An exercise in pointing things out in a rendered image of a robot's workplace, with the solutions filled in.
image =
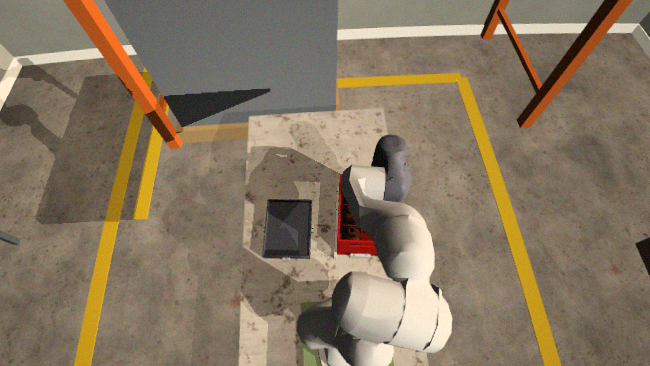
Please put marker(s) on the red plastic crate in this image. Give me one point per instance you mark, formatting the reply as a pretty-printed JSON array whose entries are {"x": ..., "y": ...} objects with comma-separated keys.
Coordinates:
[{"x": 343, "y": 246}]

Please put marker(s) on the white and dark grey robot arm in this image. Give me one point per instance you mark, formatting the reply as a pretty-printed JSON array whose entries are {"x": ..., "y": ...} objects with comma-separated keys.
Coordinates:
[{"x": 368, "y": 315}]

